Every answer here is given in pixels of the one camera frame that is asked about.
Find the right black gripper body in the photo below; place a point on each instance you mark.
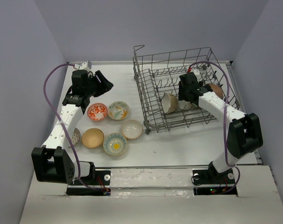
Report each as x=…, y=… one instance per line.
x=182, y=93

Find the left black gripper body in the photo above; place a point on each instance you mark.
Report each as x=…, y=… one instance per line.
x=90, y=89

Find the brown glazed bowl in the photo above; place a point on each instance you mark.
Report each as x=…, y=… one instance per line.
x=217, y=90

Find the plain white bowl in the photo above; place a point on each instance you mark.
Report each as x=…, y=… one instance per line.
x=184, y=105

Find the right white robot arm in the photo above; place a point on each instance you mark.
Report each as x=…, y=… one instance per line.
x=242, y=132

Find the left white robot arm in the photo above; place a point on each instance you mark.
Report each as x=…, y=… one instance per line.
x=51, y=161

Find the small patterned bowl under arm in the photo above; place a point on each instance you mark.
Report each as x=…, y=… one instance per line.
x=75, y=137

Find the orange coral pattern bowl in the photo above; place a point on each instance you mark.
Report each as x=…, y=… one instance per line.
x=97, y=111

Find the leaf and flower pattern bowl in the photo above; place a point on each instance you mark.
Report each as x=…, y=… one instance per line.
x=118, y=110

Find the white bowl with patterned outside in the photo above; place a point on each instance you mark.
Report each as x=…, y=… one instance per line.
x=132, y=129

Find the tan orange bowl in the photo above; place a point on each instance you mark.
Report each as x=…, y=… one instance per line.
x=92, y=138

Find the teal bowl with yellow centre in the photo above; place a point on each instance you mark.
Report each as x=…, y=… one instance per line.
x=115, y=144

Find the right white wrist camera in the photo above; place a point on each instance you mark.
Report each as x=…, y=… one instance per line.
x=195, y=71

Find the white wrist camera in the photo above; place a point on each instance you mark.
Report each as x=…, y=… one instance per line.
x=195, y=71
x=87, y=66

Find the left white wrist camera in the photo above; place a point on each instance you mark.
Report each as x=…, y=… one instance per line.
x=87, y=66

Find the grey wire dish rack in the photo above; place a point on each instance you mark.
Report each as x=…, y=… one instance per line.
x=158, y=74

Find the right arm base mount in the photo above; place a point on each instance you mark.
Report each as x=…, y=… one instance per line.
x=206, y=184

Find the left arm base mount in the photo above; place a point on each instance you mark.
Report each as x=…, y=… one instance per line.
x=96, y=181

